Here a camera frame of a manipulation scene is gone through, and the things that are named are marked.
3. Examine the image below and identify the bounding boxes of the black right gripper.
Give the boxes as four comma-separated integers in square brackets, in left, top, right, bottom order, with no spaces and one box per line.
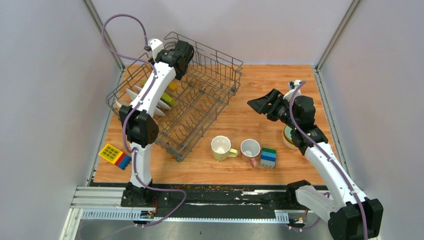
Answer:
[246,88,298,130]

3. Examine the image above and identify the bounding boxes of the green scalloped plate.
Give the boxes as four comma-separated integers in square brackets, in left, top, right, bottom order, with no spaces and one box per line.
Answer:
[161,81,177,106]

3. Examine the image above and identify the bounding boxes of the grey wire dish rack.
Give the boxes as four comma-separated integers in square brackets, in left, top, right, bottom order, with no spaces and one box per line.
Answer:
[105,31,244,163]

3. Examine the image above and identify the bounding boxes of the red and teal floral plate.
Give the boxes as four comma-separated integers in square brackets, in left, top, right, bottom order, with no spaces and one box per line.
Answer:
[125,88,165,117]

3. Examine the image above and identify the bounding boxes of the cream and pink plate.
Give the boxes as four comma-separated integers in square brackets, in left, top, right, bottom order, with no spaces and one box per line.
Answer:
[114,100,123,111]

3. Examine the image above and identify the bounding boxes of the yellow polka dot plate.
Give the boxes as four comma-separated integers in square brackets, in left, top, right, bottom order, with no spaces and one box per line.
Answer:
[143,62,178,94]

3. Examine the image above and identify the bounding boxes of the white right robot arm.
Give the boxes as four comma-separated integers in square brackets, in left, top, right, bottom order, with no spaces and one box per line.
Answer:
[247,89,384,240]

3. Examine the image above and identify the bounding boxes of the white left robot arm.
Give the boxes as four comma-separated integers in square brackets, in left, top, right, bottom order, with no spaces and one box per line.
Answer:
[119,39,194,207]

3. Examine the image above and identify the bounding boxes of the stacked teal and yellow bowls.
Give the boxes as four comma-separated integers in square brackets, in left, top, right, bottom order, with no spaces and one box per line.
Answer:
[282,125,297,149]

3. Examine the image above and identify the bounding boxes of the pink mug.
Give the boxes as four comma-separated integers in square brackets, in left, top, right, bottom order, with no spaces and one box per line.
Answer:
[240,138,262,168]

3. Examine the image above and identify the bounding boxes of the green blue grey block stack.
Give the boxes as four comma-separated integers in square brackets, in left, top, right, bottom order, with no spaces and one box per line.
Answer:
[259,147,277,169]

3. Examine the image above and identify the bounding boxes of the yellow mug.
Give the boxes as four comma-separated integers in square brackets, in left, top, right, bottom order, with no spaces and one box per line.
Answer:
[210,135,239,162]

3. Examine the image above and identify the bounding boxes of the yellow red blue toy block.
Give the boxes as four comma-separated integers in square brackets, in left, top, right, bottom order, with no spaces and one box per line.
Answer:
[98,143,132,170]

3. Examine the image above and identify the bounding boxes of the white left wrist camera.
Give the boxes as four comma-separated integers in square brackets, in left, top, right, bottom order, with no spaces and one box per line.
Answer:
[144,38,165,62]

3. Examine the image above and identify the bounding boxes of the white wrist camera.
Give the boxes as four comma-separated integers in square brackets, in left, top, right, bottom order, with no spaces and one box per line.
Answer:
[283,79,302,101]
[144,38,165,62]

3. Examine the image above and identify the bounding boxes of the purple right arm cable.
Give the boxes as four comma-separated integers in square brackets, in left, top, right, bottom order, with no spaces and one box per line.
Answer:
[288,80,369,240]

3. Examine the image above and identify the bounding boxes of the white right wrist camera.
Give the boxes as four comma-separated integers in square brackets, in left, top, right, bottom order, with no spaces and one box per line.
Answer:
[283,79,302,101]

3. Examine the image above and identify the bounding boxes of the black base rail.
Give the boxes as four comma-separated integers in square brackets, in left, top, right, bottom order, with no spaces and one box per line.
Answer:
[71,180,308,228]

